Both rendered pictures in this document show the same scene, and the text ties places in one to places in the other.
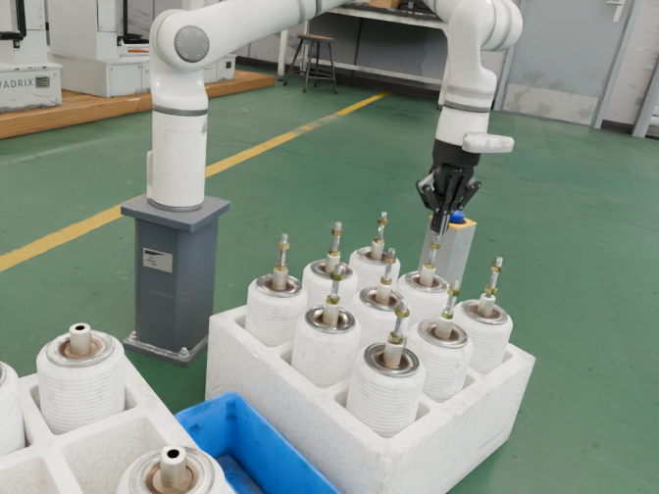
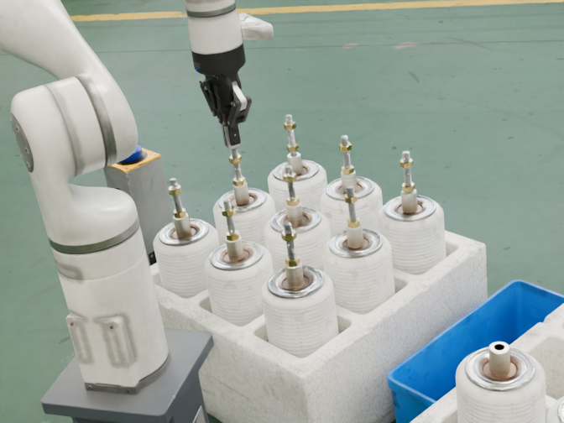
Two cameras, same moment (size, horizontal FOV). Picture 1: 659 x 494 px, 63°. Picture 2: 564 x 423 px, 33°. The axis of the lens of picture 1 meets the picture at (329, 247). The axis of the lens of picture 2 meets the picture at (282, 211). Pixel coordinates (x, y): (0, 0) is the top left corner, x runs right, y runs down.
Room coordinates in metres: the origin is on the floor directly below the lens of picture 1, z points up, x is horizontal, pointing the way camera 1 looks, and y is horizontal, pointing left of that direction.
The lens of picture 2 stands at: (0.64, 1.11, 0.91)
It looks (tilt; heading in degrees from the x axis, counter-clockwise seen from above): 28 degrees down; 277
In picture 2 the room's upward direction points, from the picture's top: 8 degrees counter-clockwise
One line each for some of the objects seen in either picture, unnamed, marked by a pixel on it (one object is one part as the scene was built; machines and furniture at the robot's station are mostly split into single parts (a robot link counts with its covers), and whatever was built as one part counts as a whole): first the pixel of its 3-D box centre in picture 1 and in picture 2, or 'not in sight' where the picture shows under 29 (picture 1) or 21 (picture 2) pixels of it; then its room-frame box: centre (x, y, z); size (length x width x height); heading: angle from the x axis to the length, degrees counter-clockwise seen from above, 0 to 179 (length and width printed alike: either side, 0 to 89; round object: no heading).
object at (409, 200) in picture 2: (393, 352); (409, 201); (0.61, -0.10, 0.26); 0.02 x 0.02 x 0.03
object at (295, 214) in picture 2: (383, 292); (295, 213); (0.77, -0.10, 0.26); 0.02 x 0.02 x 0.03
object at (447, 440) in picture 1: (366, 380); (308, 311); (0.77, -0.10, 0.09); 0.39 x 0.39 x 0.18; 47
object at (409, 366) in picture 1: (391, 360); (409, 208); (0.61, -0.10, 0.25); 0.08 x 0.08 x 0.01
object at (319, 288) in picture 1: (325, 315); (246, 310); (0.85, -0.01, 0.16); 0.10 x 0.10 x 0.18
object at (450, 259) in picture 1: (435, 288); (149, 243); (1.04, -0.24, 0.16); 0.07 x 0.07 x 0.31; 47
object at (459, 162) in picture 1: (453, 165); (221, 71); (0.86, -0.18, 0.46); 0.08 x 0.08 x 0.09
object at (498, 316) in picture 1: (483, 312); (295, 171); (0.78, -0.26, 0.25); 0.08 x 0.08 x 0.01
